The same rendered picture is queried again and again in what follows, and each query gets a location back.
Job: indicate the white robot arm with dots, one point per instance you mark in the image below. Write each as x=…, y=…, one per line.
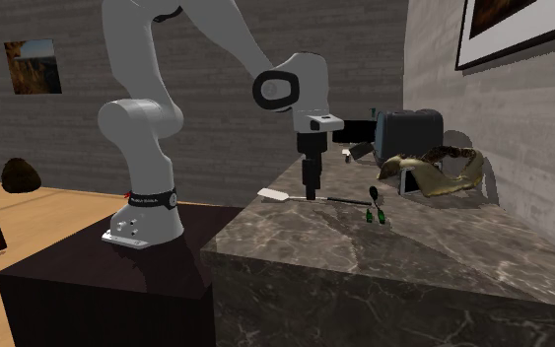
x=137, y=125

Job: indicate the dark robot stand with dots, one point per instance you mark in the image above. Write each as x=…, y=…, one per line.
x=113, y=293

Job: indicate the unframed landscape wall picture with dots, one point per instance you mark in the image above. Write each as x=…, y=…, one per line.
x=33, y=67

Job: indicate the small black flat device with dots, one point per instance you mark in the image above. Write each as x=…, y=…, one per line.
x=361, y=149

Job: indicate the black-framed wall picture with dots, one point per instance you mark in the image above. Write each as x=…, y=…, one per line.
x=512, y=33

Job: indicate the white tablet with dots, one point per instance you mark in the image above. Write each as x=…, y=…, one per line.
x=407, y=181

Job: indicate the yellow-brown crumpled cloth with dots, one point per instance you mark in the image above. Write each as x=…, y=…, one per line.
x=443, y=180

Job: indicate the black rectangular box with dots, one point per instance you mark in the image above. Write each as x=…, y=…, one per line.
x=354, y=130

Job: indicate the black toaster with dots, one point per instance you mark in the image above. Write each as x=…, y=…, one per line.
x=409, y=134

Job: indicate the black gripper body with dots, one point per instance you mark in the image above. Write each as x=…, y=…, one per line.
x=312, y=144

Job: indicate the brown round pouf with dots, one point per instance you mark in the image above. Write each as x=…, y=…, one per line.
x=20, y=176

